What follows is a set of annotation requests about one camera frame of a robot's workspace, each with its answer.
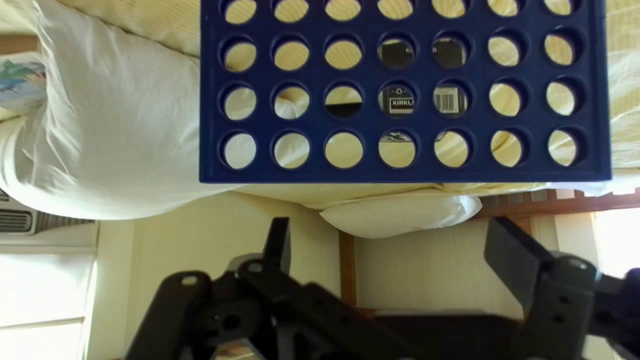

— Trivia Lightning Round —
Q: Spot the blue green printed cloth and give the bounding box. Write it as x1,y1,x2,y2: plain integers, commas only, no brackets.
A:
0,53,49,115

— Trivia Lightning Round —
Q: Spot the black patterned box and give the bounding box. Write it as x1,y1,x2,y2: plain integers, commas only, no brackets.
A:
379,36,471,120

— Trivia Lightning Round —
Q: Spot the window air conditioner unit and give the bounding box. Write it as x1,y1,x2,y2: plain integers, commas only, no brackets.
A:
0,188,40,236

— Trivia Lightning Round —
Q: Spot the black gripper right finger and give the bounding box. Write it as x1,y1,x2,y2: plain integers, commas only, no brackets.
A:
482,215,640,360

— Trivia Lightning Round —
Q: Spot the flat white pillow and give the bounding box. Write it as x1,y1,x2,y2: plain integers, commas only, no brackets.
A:
318,188,485,241

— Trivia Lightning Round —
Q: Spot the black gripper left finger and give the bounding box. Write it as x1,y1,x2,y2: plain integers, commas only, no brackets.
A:
124,215,376,360

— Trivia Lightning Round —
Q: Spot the plump white pillow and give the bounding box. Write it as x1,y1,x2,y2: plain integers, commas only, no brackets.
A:
0,0,237,221

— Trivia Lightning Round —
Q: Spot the blue gameboard with holes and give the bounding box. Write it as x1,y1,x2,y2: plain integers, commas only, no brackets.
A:
199,0,615,185

